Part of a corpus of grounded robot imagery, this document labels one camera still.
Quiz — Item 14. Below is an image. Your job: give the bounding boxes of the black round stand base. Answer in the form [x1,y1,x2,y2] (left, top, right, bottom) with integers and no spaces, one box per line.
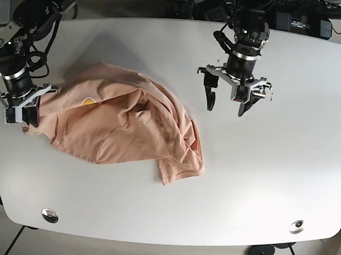
[246,244,275,255]

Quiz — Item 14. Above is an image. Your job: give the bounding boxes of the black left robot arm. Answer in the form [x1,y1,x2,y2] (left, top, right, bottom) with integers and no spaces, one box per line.
[198,0,274,117]

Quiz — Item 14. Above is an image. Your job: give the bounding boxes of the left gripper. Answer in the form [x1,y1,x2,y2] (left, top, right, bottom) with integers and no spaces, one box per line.
[198,52,272,117]

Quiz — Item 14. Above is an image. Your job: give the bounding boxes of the peach T-shirt emoji print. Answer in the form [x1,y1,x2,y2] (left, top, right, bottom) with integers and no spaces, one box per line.
[22,63,204,184]

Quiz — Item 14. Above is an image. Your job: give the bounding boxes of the left table grommet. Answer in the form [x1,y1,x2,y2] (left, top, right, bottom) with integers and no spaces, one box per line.
[41,208,59,224]

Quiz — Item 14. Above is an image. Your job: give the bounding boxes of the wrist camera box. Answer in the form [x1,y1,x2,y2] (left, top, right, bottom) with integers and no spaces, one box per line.
[3,106,23,124]
[230,85,250,103]

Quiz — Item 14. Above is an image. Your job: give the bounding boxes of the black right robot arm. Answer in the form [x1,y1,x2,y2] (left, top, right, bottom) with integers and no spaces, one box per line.
[0,0,79,127]

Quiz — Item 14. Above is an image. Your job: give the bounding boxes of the table grommet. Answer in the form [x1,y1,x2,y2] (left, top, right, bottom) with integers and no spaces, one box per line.
[41,208,59,224]
[288,220,306,234]

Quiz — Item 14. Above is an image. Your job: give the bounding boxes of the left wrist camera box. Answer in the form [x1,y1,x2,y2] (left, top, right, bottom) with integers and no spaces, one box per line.
[230,85,250,103]

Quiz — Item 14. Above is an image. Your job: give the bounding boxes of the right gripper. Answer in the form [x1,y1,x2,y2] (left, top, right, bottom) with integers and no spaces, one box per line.
[0,76,59,128]

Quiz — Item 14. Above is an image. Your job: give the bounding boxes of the right table grommet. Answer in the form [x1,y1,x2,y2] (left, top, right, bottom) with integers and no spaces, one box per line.
[288,220,306,234]

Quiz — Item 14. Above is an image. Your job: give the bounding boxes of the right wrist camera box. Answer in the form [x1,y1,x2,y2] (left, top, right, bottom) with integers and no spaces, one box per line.
[3,106,23,124]

